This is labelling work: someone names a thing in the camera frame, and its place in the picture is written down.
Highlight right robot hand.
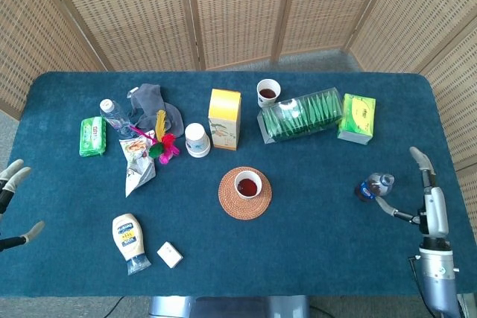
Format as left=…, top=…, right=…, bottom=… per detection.
left=375, top=146, right=450, bottom=239

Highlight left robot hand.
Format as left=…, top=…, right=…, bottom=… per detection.
left=0, top=159, right=46, bottom=252

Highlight cola bottle blue label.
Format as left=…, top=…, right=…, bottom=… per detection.
left=354, top=172, right=396, bottom=203

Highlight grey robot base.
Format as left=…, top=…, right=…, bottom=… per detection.
left=148, top=295, right=310, bottom=318

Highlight paper cup green flower print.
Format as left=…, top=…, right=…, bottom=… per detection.
left=233, top=170, right=264, bottom=200

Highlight paper cup blue flower print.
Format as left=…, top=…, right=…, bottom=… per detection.
left=256, top=78, right=282, bottom=109

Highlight green wet wipes pack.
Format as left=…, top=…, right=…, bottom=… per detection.
left=78, top=115, right=107, bottom=158

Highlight clear water bottle white cap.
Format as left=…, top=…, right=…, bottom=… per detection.
left=98, top=98, right=137, bottom=139

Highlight blue tablecloth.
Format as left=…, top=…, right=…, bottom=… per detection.
left=0, top=71, right=477, bottom=299

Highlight green tissue pack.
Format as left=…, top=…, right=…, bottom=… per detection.
left=337, top=93, right=376, bottom=146

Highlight crumpled white snack bag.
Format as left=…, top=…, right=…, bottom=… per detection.
left=119, top=129, right=157, bottom=198

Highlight mayonnaise squeeze bottle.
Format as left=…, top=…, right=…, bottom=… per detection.
left=112, top=213, right=152, bottom=276

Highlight colourful feather shuttlecock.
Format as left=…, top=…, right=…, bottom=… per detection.
left=128, top=109, right=181, bottom=165

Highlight grey cloth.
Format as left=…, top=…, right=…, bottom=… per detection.
left=127, top=83, right=185, bottom=139

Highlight clear box green tea bags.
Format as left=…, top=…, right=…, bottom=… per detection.
left=256, top=86, right=344, bottom=144

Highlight small white box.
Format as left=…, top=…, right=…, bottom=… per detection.
left=157, top=241, right=184, bottom=269

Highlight stack of upturned paper cups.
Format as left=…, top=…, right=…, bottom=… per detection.
left=184, top=122, right=212, bottom=159

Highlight round woven rattan coaster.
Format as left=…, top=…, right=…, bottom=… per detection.
left=218, top=166, right=274, bottom=220

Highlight tall yellow pomelo carton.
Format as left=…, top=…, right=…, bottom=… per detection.
left=207, top=89, right=242, bottom=151

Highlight woven bamboo folding screen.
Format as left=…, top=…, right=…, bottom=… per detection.
left=0, top=0, right=477, bottom=229

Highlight black floor cable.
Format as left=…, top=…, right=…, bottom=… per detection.
left=106, top=295, right=126, bottom=317

